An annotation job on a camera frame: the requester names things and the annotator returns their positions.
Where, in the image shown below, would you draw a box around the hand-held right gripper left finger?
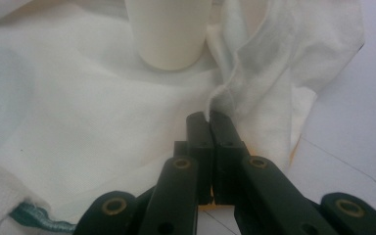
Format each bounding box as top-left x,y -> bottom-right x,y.
173,111 -> 215,206

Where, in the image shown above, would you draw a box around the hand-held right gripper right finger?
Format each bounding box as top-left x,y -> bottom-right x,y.
210,111 -> 251,206

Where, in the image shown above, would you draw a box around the white paper cup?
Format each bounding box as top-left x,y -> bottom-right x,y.
123,0 -> 213,71

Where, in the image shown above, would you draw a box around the white tote bag coloured patches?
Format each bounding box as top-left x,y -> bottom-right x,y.
0,0 -> 366,235

